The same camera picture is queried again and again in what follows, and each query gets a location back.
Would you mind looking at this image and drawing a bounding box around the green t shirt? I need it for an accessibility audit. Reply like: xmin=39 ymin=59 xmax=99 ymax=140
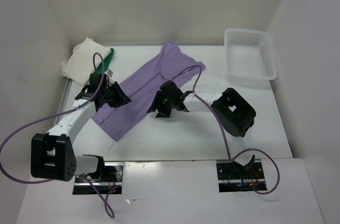
xmin=96 ymin=48 xmax=115 ymax=74

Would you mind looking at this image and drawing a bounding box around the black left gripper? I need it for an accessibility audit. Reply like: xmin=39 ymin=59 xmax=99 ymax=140
xmin=101 ymin=81 xmax=131 ymax=108

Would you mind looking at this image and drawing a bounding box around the lavender t shirt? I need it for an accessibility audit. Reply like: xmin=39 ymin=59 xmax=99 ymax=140
xmin=92 ymin=41 xmax=206 ymax=142

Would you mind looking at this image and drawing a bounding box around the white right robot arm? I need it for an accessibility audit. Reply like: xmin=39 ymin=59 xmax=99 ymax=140
xmin=147 ymin=88 xmax=256 ymax=178

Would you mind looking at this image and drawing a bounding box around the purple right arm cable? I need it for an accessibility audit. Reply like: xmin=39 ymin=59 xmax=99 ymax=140
xmin=169 ymin=66 xmax=281 ymax=195

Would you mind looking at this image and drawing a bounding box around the white plastic basket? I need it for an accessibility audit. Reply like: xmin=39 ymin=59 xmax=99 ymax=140
xmin=224 ymin=28 xmax=277 ymax=81

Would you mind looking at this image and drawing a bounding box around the white t shirt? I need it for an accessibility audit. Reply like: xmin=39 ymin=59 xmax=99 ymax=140
xmin=62 ymin=38 xmax=111 ymax=86

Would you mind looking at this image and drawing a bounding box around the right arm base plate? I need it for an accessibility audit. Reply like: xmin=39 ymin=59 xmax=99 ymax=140
xmin=216 ymin=161 xmax=267 ymax=193

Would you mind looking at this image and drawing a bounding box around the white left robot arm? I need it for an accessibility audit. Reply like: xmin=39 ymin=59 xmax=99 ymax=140
xmin=30 ymin=82 xmax=131 ymax=182

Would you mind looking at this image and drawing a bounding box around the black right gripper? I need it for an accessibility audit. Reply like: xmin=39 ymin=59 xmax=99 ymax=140
xmin=148 ymin=90 xmax=174 ymax=118

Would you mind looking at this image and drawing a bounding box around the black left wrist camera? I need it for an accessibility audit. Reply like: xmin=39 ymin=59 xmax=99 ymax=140
xmin=75 ymin=73 xmax=110 ymax=101

